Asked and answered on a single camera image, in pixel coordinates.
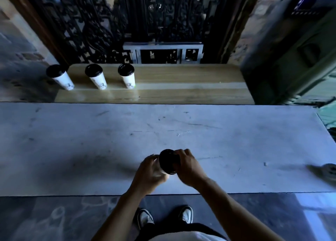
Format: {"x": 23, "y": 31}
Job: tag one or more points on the person's right hand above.
{"x": 191, "y": 167}

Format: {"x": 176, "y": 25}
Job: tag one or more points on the wooden shelf board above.
{"x": 154, "y": 84}

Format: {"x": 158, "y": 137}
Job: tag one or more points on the grey round metal object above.
{"x": 325, "y": 171}

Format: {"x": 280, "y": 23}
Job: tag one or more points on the white paper cup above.
{"x": 158, "y": 169}

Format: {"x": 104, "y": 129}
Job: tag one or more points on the person's right shoe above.
{"x": 187, "y": 214}

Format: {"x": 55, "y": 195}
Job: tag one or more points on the person's right fingers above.
{"x": 181, "y": 157}

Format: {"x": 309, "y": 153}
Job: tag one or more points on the person's left shoe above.
{"x": 145, "y": 217}

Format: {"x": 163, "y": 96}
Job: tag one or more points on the black ornate iron grille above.
{"x": 126, "y": 23}

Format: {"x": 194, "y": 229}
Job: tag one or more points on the white metal frame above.
{"x": 162, "y": 52}

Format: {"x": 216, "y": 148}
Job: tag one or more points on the person's shoe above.
{"x": 145, "y": 217}
{"x": 187, "y": 214}

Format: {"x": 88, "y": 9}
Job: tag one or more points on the person's left fingers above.
{"x": 153, "y": 161}

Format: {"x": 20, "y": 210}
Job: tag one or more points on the person's left hand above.
{"x": 145, "y": 171}

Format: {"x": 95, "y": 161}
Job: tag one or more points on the dark green cabinet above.
{"x": 291, "y": 57}

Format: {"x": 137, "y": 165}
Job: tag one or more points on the white cup with black lid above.
{"x": 61, "y": 78}
{"x": 127, "y": 76}
{"x": 96, "y": 77}

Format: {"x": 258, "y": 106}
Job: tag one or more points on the person's left forearm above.
{"x": 118, "y": 217}

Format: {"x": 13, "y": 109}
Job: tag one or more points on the person's dark trousers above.
{"x": 178, "y": 229}

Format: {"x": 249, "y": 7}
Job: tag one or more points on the black plastic cup lid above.
{"x": 169, "y": 161}

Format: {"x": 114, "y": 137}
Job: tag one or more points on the person's right forearm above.
{"x": 236, "y": 212}

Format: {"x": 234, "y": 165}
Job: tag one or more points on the person's white shirt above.
{"x": 189, "y": 236}

